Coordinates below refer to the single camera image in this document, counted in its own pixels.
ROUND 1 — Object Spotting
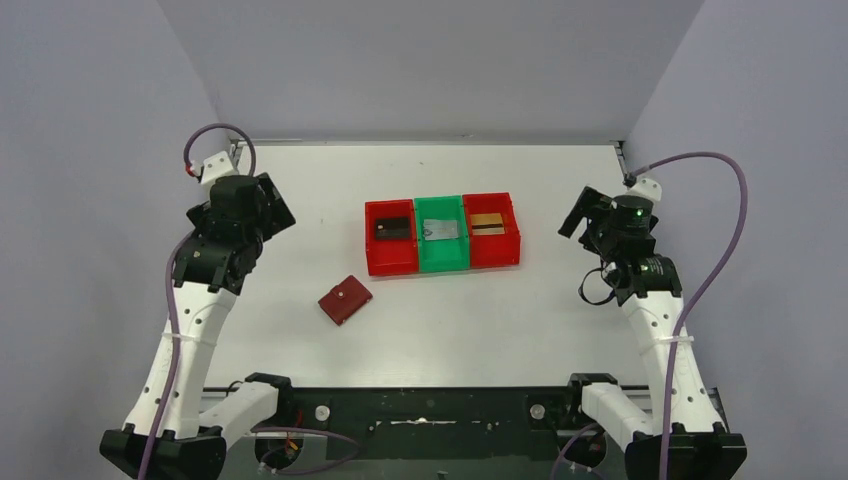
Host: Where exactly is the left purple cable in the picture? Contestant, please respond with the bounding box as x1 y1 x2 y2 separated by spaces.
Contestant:
135 123 258 480

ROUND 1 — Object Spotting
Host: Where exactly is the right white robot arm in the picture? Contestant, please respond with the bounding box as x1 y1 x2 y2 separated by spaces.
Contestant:
558 187 747 479

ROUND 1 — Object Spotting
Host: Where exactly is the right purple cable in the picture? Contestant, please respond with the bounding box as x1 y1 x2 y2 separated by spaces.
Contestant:
622 151 751 480

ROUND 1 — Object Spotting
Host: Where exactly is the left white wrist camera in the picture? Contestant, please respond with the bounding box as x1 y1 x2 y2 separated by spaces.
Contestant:
196 151 239 190

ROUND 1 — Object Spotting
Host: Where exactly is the right red plastic bin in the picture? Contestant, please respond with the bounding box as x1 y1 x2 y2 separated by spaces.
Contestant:
462 192 521 269

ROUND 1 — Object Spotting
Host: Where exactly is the silver credit card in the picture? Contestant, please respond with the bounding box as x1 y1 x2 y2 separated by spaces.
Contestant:
422 219 460 241

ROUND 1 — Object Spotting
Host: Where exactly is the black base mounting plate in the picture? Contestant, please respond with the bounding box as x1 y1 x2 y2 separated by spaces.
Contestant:
265 386 591 461

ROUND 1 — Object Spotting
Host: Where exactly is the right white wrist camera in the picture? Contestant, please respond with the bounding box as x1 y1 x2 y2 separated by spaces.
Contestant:
626 176 663 204

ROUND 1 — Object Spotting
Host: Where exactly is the black credit card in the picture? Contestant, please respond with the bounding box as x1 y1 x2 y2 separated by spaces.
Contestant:
373 216 412 241

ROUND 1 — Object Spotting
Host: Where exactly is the purple cable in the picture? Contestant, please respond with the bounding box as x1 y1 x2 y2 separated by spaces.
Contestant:
135 123 258 480
622 151 751 480

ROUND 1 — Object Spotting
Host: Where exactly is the green plastic bin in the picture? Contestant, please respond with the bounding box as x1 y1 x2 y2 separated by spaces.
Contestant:
413 195 470 273

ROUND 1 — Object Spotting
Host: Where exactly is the red leather card holder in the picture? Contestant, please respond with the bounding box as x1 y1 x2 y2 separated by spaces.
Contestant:
318 275 373 326

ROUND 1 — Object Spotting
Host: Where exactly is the left red plastic bin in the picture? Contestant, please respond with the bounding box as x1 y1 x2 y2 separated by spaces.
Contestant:
364 199 419 277

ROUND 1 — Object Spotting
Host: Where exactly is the red plastic bin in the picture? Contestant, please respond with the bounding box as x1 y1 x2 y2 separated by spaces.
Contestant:
462 192 521 269
364 199 419 277

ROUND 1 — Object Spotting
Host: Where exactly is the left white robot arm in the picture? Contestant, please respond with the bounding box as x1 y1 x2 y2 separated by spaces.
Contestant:
99 174 296 479

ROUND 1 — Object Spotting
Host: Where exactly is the gold credit card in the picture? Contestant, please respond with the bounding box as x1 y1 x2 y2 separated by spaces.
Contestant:
469 212 506 236

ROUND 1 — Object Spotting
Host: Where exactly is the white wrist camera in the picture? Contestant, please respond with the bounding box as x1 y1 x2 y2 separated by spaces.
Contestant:
196 151 239 190
626 176 663 204

